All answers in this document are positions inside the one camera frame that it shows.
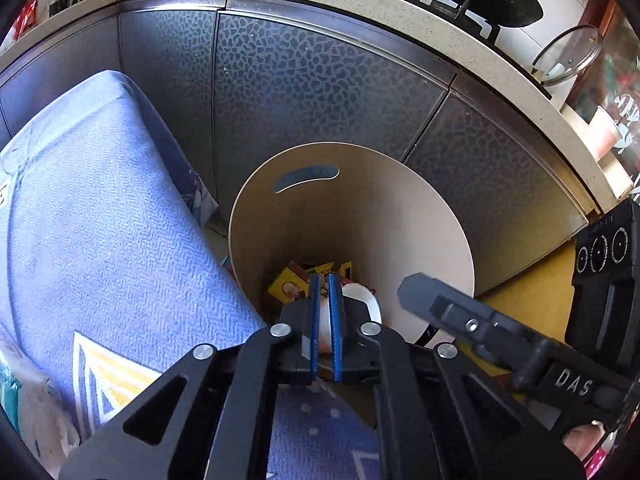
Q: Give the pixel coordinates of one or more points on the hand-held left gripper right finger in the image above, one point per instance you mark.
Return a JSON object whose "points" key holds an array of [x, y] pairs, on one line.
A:
{"points": [[335, 332]]}

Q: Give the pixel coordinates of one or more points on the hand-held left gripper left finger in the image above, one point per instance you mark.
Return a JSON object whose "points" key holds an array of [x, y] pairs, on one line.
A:
{"points": [[314, 327]]}

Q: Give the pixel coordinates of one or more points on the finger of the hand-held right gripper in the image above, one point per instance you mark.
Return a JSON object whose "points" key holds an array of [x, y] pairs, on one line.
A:
{"points": [[460, 312]]}

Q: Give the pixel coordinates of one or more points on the beige round waste bin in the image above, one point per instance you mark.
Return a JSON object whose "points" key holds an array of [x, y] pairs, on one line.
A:
{"points": [[360, 220]]}

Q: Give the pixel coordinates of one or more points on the person's right hand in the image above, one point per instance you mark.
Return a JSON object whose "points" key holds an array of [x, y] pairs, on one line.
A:
{"points": [[582, 440]]}

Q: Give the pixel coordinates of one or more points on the yellow cardboard box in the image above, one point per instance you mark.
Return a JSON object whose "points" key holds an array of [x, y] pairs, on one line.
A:
{"points": [[286, 286]]}

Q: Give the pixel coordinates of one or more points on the red and yellow wrapper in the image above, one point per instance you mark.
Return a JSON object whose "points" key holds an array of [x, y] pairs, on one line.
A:
{"points": [[325, 266]]}

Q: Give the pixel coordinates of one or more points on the dark patterned cabinet door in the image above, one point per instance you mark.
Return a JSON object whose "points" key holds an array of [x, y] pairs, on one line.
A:
{"points": [[320, 80], [60, 55], [170, 90], [500, 175]]}

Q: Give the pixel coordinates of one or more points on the blue printed tablecloth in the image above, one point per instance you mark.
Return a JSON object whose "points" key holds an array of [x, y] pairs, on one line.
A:
{"points": [[100, 210]]}

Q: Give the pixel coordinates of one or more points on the glass pot lid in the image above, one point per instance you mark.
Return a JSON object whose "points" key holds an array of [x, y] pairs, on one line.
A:
{"points": [[567, 55]]}

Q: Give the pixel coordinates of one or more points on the printed white plastic bag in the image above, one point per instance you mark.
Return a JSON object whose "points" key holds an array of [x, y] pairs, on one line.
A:
{"points": [[30, 400]]}

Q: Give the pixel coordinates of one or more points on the black stove grate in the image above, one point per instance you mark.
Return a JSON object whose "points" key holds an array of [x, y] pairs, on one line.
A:
{"points": [[450, 7]]}

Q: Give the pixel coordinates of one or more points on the red plastic bag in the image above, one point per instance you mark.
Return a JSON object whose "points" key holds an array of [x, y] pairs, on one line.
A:
{"points": [[25, 20]]}

